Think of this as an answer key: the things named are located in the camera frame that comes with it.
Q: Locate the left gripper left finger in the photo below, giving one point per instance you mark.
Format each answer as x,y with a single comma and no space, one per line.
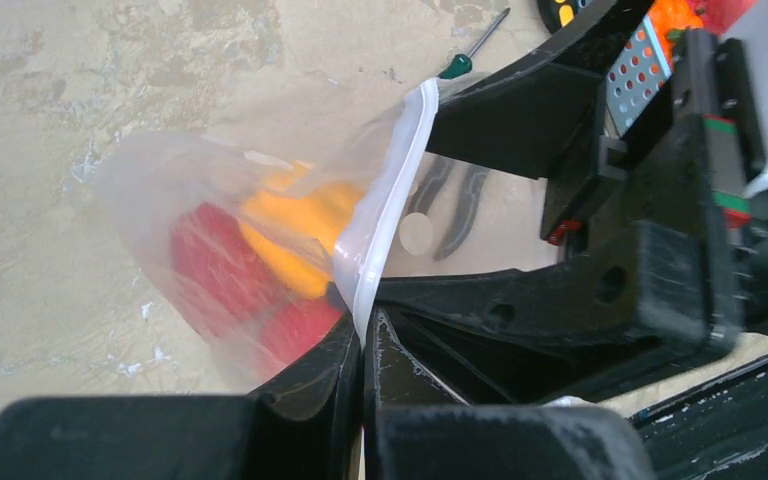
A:
304,423

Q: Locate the black handled pliers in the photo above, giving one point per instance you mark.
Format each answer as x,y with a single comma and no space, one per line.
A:
441,212

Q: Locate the yellow bell pepper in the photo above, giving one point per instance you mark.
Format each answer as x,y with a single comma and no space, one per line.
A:
296,236

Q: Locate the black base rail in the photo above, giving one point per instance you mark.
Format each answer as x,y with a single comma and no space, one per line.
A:
717,430

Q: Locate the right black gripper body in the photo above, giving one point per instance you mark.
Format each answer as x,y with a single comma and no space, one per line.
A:
683,164

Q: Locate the orange small pumpkin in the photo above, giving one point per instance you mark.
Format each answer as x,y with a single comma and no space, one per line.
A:
669,19

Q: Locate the green handled screwdriver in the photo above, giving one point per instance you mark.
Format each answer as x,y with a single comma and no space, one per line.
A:
462,64

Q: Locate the red bell pepper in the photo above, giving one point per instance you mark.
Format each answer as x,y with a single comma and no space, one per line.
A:
228,292

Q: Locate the blue plastic basket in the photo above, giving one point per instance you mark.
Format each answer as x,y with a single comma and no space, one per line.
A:
636,76

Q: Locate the clear zip top bag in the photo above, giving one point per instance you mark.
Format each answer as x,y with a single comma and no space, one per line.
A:
155,177

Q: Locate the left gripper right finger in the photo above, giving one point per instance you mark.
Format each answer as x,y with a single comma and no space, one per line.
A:
416,427

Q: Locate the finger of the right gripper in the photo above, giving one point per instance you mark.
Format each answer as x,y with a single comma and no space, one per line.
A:
530,311
519,119

